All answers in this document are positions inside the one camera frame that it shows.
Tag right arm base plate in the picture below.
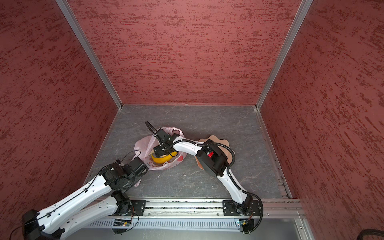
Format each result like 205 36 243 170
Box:
222 200 263 217

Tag right black corrugated cable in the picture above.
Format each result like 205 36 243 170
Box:
145 120 264 233

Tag left aluminium corner post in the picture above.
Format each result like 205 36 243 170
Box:
56 0 124 111

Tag pink plastic bag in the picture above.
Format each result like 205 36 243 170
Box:
133 126 188 172

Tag right aluminium corner post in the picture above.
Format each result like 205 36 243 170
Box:
256 0 313 111

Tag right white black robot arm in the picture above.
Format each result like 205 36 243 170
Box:
151 129 264 216

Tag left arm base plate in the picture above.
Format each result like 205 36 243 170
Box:
120 200 147 217

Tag aluminium corner post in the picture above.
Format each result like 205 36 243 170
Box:
56 0 124 111
256 0 313 111

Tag pink scalloped bowl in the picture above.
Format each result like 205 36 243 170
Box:
194 134 235 170

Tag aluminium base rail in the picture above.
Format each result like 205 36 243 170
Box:
132 198 306 219

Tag yellow fake banana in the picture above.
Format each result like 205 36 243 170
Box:
151 152 178 165

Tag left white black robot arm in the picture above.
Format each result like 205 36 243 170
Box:
21 157 149 240

